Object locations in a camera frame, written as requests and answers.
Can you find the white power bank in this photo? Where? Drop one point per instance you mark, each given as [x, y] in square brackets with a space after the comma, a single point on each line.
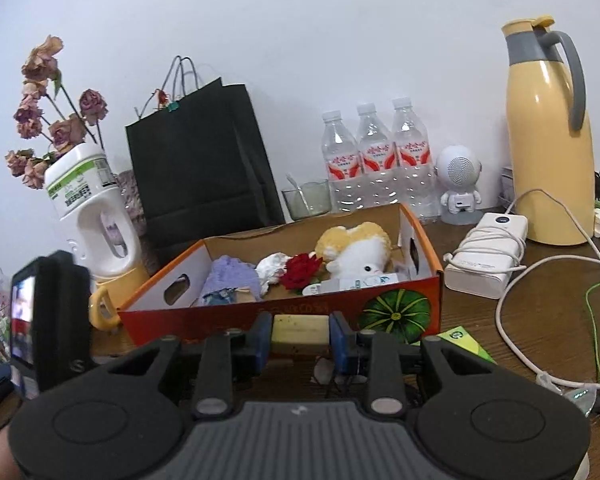
[488, 256]

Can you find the clear plastic wrapper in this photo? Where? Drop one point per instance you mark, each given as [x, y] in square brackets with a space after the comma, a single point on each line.
[584, 397]

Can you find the right water bottle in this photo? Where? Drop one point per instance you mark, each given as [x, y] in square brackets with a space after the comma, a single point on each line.
[416, 167]

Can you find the yellow thermos jug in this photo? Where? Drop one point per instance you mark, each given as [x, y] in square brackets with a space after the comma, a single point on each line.
[550, 137]

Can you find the yellow rectangular block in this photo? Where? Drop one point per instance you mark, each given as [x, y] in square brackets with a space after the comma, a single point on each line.
[300, 335]

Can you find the dried pink flowers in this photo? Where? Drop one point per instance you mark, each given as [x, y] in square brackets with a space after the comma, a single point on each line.
[47, 111]

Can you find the white robot speaker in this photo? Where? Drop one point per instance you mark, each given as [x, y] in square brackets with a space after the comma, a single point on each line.
[458, 170]

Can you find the left water bottle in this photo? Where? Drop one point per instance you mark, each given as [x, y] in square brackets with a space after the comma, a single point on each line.
[343, 163]

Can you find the yellow white plush toy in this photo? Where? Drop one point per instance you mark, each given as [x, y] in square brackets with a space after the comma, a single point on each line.
[361, 251]

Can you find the red fabric rose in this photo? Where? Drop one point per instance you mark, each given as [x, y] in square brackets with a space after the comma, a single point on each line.
[300, 271]

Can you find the black paper bag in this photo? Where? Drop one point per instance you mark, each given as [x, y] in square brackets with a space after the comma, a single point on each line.
[201, 168]

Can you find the white detergent jug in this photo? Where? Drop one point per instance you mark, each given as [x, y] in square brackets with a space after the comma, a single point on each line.
[91, 211]

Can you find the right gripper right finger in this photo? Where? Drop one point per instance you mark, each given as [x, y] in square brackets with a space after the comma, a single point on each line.
[438, 411]

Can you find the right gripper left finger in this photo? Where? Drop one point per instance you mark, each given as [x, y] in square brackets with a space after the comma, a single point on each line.
[128, 417]

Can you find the water bottle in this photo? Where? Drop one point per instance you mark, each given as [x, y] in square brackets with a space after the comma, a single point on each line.
[378, 156]
[343, 163]
[416, 167]

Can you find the blue yellow patterned pouch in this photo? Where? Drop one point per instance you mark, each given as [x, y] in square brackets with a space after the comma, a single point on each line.
[237, 295]

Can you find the middle water bottle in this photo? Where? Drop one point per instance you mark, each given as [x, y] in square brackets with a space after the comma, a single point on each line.
[378, 156]

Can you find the red cardboard box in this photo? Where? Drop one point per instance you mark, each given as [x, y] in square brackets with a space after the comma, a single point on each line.
[167, 302]

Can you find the glass cup with spoon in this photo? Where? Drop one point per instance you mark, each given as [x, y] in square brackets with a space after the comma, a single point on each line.
[307, 200]

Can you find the purple knitted cloth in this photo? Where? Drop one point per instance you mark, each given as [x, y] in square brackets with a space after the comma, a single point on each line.
[229, 272]

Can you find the yellow ceramic mug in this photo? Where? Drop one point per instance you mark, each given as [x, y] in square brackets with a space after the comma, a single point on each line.
[111, 295]

